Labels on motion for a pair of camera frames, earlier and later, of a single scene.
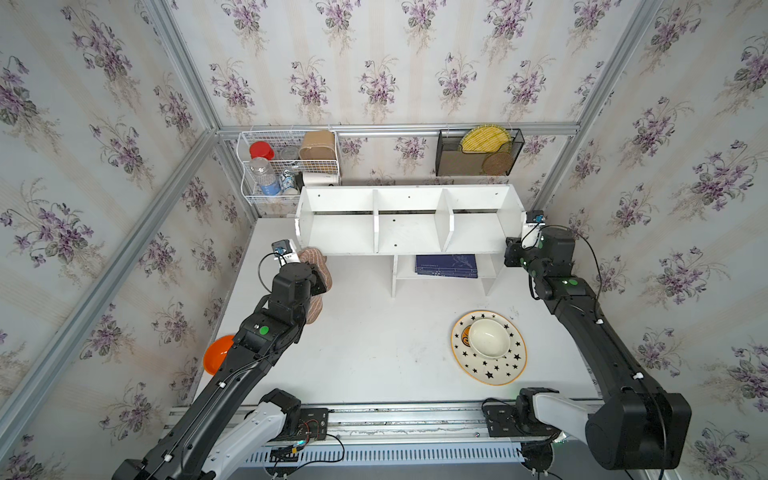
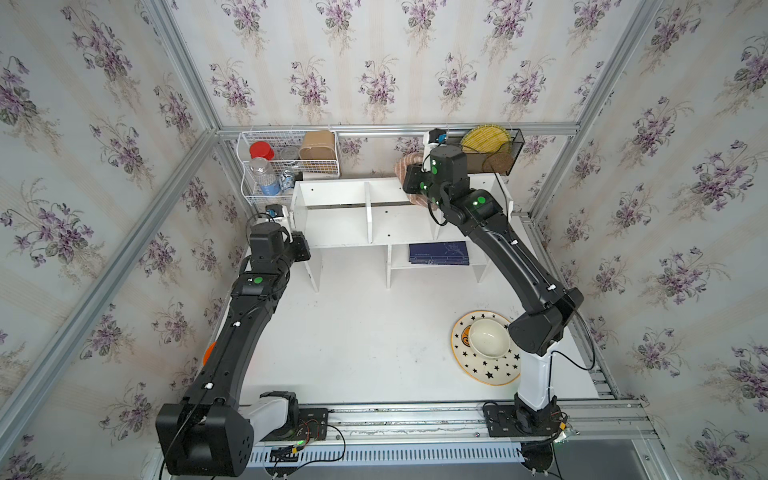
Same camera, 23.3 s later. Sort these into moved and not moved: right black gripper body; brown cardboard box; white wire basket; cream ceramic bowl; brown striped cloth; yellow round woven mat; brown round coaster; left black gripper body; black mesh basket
Moved: left black gripper body; right black gripper body; brown striped cloth
Not moved: white wire basket; yellow round woven mat; brown cardboard box; black mesh basket; brown round coaster; cream ceramic bowl
